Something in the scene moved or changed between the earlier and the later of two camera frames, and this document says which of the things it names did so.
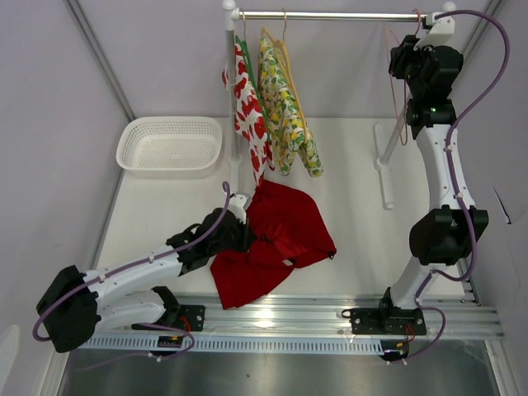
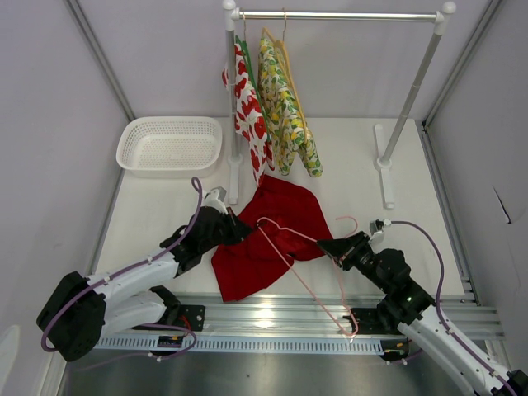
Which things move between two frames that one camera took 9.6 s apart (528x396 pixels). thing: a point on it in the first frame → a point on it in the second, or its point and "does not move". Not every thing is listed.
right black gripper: x=401 y=54 → x=337 y=247
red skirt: x=291 y=228 does not move
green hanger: x=249 y=62 does not move
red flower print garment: x=250 y=117 does not move
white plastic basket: x=171 y=147 does not move
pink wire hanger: x=403 y=139 → x=257 y=220
